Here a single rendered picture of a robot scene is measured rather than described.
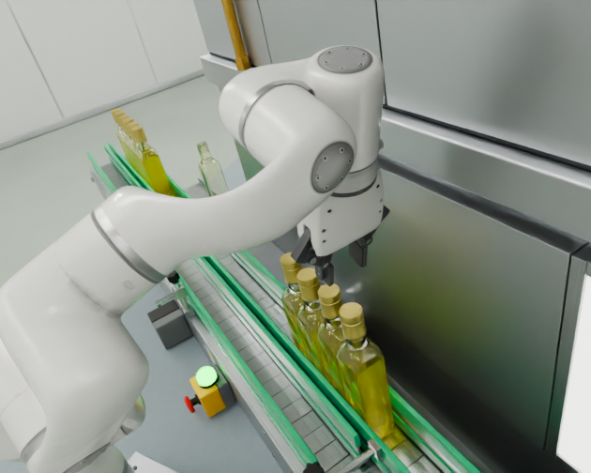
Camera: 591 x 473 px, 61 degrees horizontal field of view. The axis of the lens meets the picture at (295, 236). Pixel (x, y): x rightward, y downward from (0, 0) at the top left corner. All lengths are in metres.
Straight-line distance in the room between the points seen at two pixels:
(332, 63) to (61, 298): 0.30
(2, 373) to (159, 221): 0.22
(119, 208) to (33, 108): 6.07
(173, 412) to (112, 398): 0.82
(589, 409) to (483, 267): 0.20
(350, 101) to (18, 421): 0.41
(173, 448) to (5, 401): 0.69
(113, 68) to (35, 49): 0.82
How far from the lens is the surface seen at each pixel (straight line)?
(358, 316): 0.72
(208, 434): 1.18
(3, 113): 6.48
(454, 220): 0.65
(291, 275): 0.85
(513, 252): 0.60
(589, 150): 0.53
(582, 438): 0.73
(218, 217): 0.39
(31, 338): 0.44
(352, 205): 0.56
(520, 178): 0.56
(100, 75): 6.53
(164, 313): 1.37
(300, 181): 0.39
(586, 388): 0.66
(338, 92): 0.45
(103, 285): 0.43
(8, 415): 0.55
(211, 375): 1.14
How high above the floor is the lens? 1.66
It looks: 34 degrees down
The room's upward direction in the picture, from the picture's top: 14 degrees counter-clockwise
